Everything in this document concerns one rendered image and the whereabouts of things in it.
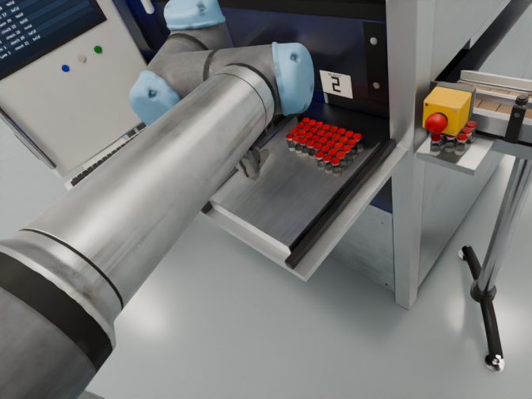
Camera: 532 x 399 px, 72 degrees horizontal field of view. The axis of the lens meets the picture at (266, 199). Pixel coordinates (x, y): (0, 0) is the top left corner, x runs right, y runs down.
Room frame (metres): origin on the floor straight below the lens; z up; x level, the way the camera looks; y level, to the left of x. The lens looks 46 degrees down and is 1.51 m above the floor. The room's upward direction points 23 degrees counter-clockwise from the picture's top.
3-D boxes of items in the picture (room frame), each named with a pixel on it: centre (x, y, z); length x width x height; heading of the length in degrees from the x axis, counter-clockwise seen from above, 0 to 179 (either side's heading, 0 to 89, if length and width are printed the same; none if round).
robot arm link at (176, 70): (0.45, 0.04, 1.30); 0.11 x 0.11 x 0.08; 53
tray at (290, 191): (0.63, -0.08, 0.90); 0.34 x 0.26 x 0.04; 121
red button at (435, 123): (0.51, -0.37, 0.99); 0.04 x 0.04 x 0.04; 31
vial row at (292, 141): (0.68, -0.16, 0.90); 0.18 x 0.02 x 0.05; 31
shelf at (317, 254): (0.80, -0.03, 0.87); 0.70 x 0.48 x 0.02; 31
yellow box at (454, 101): (0.54, -0.41, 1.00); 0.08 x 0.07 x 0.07; 121
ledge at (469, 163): (0.55, -0.46, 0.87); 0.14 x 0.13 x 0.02; 121
